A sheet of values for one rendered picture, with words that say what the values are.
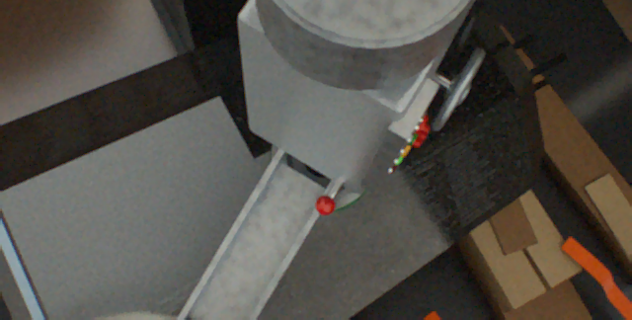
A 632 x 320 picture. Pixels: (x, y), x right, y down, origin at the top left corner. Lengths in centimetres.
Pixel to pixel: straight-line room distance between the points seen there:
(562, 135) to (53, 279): 167
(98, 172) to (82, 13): 121
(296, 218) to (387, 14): 73
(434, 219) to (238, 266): 50
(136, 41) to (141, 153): 110
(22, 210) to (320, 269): 62
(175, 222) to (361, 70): 86
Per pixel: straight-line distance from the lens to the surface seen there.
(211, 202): 150
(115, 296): 150
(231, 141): 153
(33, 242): 156
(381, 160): 93
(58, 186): 157
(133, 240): 151
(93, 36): 264
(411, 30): 67
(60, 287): 153
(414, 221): 164
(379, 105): 81
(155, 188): 152
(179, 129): 155
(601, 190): 252
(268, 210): 135
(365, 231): 158
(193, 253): 149
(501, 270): 225
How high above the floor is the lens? 233
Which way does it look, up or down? 73 degrees down
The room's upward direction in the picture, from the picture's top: 11 degrees clockwise
